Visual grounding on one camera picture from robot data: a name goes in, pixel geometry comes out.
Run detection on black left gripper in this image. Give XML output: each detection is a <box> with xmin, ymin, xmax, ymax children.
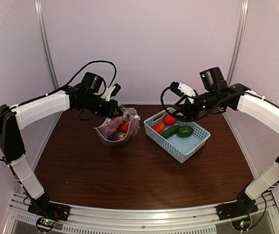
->
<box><xmin>80</xmin><ymin>93</ymin><xmax>123</xmax><ymax>117</ymax></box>

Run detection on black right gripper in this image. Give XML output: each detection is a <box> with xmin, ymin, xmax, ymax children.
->
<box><xmin>170</xmin><ymin>89</ymin><xmax>218</xmax><ymax>122</ymax></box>

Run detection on clear zip top bag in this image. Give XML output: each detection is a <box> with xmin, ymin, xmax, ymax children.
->
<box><xmin>94</xmin><ymin>106</ymin><xmax>141</xmax><ymax>147</ymax></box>

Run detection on green toy cucumber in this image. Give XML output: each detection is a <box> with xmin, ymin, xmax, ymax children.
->
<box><xmin>160</xmin><ymin>125</ymin><xmax>180</xmax><ymax>139</ymax></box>

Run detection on green toy avocado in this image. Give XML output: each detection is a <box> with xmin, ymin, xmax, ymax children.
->
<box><xmin>176</xmin><ymin>125</ymin><xmax>194</xmax><ymax>138</ymax></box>

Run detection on light blue plastic basket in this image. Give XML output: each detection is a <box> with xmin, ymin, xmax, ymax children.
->
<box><xmin>144</xmin><ymin>110</ymin><xmax>211</xmax><ymax>163</ymax></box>

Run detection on purple toy eggplant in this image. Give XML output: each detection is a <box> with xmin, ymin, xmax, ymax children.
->
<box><xmin>108</xmin><ymin>132</ymin><xmax>126</xmax><ymax>141</ymax></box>

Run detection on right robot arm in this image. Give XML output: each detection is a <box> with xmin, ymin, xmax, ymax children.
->
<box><xmin>161</xmin><ymin>67</ymin><xmax>279</xmax><ymax>215</ymax></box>

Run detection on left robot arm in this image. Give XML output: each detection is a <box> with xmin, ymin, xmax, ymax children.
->
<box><xmin>0</xmin><ymin>72</ymin><xmax>123</xmax><ymax>216</ymax></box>

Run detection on red toy tomato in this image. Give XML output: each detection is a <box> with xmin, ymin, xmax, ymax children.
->
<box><xmin>164</xmin><ymin>115</ymin><xmax>176</xmax><ymax>126</ymax></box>

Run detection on orange red toy pepper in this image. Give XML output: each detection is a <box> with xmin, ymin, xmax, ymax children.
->
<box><xmin>152</xmin><ymin>122</ymin><xmax>166</xmax><ymax>134</ymax></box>

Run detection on right black cable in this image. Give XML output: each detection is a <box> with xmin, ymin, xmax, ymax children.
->
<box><xmin>160</xmin><ymin>86</ymin><xmax>203</xmax><ymax>122</ymax></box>

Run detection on black cable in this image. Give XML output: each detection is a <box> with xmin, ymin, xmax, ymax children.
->
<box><xmin>160</xmin><ymin>86</ymin><xmax>203</xmax><ymax>122</ymax></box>
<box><xmin>0</xmin><ymin>60</ymin><xmax>117</xmax><ymax>161</ymax></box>

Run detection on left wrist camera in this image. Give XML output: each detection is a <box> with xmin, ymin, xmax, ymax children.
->
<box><xmin>101</xmin><ymin>83</ymin><xmax>121</xmax><ymax>101</ymax></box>

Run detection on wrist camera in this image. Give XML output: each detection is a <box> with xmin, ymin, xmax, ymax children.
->
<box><xmin>170</xmin><ymin>81</ymin><xmax>197</xmax><ymax>104</ymax></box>
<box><xmin>101</xmin><ymin>83</ymin><xmax>121</xmax><ymax>101</ymax></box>

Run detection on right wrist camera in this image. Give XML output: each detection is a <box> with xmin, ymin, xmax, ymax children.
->
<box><xmin>170</xmin><ymin>81</ymin><xmax>197</xmax><ymax>104</ymax></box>

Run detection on left black cable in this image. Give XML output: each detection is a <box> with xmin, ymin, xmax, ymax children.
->
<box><xmin>0</xmin><ymin>60</ymin><xmax>117</xmax><ymax>161</ymax></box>

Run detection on right aluminium frame post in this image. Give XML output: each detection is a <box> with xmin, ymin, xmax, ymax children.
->
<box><xmin>226</xmin><ymin>0</ymin><xmax>249</xmax><ymax>84</ymax></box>

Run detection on aluminium frame post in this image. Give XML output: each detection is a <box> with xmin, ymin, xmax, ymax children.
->
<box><xmin>226</xmin><ymin>0</ymin><xmax>249</xmax><ymax>84</ymax></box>
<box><xmin>35</xmin><ymin>0</ymin><xmax>59</xmax><ymax>89</ymax></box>

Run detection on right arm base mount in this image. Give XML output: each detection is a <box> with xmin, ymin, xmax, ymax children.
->
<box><xmin>216</xmin><ymin>192</ymin><xmax>259</xmax><ymax>232</ymax></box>

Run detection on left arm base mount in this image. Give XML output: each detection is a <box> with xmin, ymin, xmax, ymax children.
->
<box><xmin>28</xmin><ymin>192</ymin><xmax>70</xmax><ymax>234</ymax></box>

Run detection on left aluminium frame post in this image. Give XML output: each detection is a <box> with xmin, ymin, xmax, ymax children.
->
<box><xmin>35</xmin><ymin>0</ymin><xmax>59</xmax><ymax>89</ymax></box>

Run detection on front aluminium rail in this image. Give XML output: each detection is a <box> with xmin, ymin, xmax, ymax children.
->
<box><xmin>1</xmin><ymin>193</ymin><xmax>279</xmax><ymax>234</ymax></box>

